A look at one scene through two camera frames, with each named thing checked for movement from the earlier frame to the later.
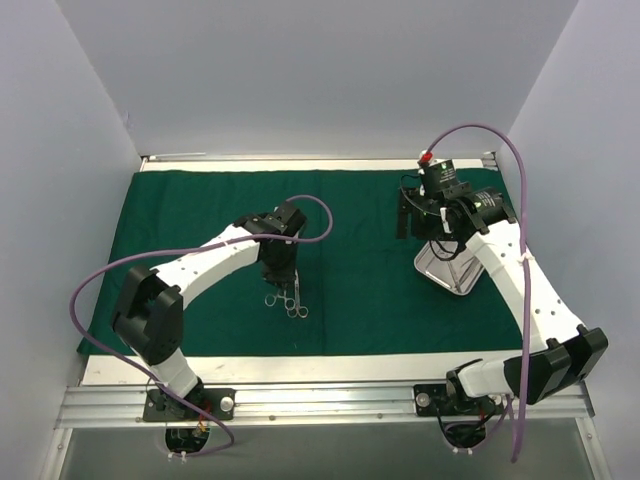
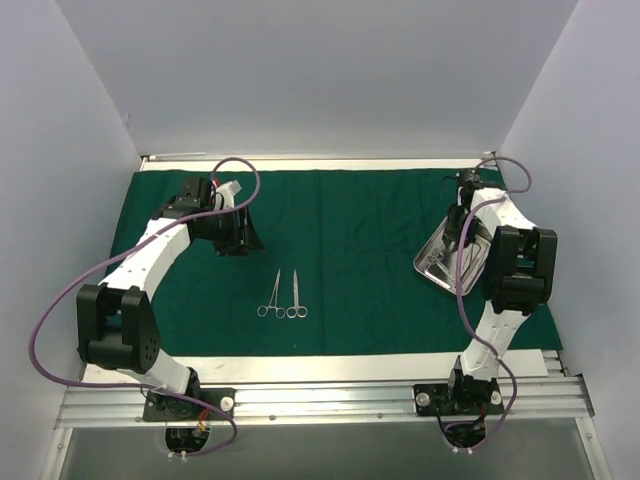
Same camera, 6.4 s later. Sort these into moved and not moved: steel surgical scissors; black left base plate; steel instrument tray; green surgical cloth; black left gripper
Moved: black left gripper
Not moved: black left base plate; green surgical cloth; steel surgical scissors; steel instrument tray
